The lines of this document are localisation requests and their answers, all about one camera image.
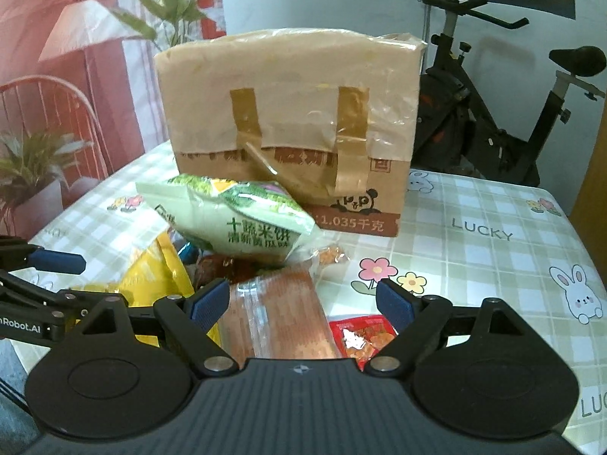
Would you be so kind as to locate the printed wall cloth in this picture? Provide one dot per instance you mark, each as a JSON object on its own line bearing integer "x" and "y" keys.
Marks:
{"x": 71, "y": 104}

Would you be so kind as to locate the small clear orange snack packet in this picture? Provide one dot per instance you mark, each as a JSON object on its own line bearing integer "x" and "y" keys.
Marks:
{"x": 327, "y": 256}

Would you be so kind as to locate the dark red snack packet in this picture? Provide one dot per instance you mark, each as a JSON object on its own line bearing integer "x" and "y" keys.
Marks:
{"x": 216, "y": 268}

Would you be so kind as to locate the green rice cracker packet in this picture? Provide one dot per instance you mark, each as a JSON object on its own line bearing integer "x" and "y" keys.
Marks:
{"x": 237, "y": 227}

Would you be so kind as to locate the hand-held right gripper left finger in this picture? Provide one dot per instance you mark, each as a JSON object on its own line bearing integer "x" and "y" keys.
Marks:
{"x": 208, "y": 304}

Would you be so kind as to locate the orange wafer packet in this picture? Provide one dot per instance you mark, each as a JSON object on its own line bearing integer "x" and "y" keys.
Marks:
{"x": 289, "y": 313}

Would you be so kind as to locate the checked tablecloth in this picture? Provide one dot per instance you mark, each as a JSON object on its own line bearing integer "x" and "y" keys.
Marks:
{"x": 474, "y": 256}

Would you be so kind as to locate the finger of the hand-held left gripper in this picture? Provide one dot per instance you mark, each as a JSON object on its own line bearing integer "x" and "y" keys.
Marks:
{"x": 57, "y": 261}
{"x": 42, "y": 296}

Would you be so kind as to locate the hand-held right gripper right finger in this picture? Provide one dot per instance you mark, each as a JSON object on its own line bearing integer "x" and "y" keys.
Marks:
{"x": 396, "y": 305}

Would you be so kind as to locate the black exercise bike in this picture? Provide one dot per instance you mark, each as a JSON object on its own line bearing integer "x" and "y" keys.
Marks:
{"x": 498, "y": 142}

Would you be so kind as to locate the blue snack packet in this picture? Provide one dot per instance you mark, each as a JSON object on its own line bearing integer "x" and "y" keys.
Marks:
{"x": 185, "y": 250}

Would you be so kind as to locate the plastic-wrapped cardboard box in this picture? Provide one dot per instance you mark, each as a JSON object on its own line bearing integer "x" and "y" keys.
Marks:
{"x": 284, "y": 104}

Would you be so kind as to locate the yellow snack packet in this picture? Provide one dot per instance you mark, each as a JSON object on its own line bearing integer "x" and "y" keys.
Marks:
{"x": 151, "y": 270}

